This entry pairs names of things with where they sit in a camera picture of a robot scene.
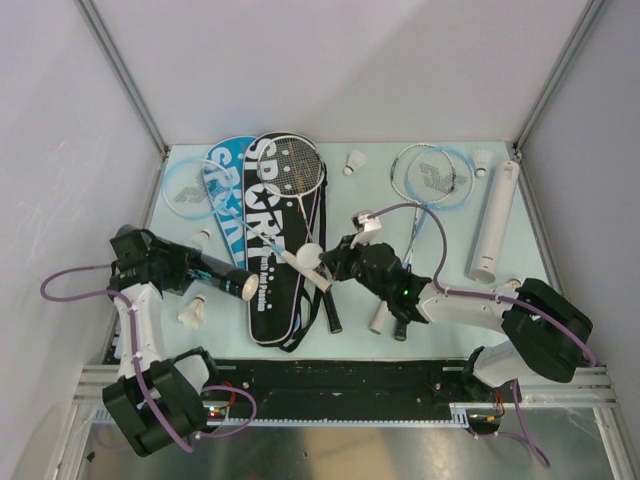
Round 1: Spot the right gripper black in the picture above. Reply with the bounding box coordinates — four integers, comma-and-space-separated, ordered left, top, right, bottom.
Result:
321, 233, 390, 301

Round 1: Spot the white tube cap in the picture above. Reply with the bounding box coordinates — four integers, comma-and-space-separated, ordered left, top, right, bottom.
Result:
296, 243, 323, 270

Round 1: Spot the shuttlecock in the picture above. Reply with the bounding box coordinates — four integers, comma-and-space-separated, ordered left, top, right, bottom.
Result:
178, 295, 206, 329
343, 149, 368, 176
472, 149, 494, 178

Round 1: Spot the black shuttlecock tube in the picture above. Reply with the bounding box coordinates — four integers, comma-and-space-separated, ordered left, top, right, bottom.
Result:
191, 251, 259, 302

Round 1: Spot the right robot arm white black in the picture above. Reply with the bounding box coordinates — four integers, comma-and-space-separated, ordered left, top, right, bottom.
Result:
320, 236, 593, 401

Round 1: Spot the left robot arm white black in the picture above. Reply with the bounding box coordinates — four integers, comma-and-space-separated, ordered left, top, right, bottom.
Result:
102, 225, 222, 457

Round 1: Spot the shuttlecock behind left arm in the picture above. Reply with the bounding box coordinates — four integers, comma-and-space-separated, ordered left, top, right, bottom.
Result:
191, 229, 211, 250

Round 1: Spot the black racket bag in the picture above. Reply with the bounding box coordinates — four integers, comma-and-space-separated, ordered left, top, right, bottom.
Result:
242, 132, 326, 353

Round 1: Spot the light blue racket left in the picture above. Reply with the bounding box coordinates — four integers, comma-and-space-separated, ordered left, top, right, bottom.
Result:
163, 154, 290, 261

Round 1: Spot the light blue racket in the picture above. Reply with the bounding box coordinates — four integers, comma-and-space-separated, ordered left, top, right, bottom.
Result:
163, 154, 290, 261
369, 146, 474, 335

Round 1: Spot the white racket black grip left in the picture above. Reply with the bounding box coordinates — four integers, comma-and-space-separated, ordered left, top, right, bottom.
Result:
202, 159, 343, 334

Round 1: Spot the white racket on black bag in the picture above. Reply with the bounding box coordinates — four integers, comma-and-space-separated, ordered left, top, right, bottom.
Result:
256, 134, 325, 241

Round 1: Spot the white racket right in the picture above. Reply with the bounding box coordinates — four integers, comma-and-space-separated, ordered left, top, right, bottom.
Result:
389, 143, 454, 342

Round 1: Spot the blue racket bag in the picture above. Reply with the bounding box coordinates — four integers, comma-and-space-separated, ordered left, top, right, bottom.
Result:
202, 136, 256, 268

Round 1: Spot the light blue racket right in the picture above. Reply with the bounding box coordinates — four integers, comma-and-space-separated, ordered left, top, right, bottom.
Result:
369, 146, 474, 335

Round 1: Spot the white shuttlecock tube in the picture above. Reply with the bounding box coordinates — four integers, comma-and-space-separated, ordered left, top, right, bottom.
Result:
469, 160, 520, 284

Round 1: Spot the shuttlecock right edge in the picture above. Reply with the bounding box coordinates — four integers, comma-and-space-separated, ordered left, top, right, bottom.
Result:
501, 279, 522, 290

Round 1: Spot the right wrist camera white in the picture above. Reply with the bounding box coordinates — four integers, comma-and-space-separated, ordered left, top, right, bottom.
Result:
350, 210, 382, 248

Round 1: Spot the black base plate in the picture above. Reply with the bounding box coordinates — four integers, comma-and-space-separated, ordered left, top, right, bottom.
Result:
102, 357, 524, 421

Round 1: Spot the left circuit board with wires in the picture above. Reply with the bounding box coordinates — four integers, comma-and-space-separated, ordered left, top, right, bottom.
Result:
202, 390, 236, 426

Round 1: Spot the circuit board with wires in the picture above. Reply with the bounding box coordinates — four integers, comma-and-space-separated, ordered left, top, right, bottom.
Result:
467, 390, 506, 439
202, 390, 236, 426

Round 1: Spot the left frame post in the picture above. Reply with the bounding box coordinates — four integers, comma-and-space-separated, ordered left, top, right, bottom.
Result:
74, 0, 169, 159

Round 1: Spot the frame post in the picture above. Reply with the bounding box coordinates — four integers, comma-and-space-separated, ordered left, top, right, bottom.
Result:
512, 0, 610, 156
74, 0, 169, 159

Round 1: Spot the right circuit board with wires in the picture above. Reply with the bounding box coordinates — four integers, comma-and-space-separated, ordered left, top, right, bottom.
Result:
467, 390, 506, 439

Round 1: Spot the aluminium frame rail front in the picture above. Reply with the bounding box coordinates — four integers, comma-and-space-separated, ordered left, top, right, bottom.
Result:
73, 365, 618, 428

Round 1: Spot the right frame post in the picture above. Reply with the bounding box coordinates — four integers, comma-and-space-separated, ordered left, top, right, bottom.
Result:
512, 0, 610, 156

